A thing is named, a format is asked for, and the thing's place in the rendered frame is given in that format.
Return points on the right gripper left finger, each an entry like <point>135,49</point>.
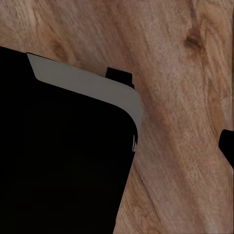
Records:
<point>12,145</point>

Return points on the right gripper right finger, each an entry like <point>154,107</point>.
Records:
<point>226,145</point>

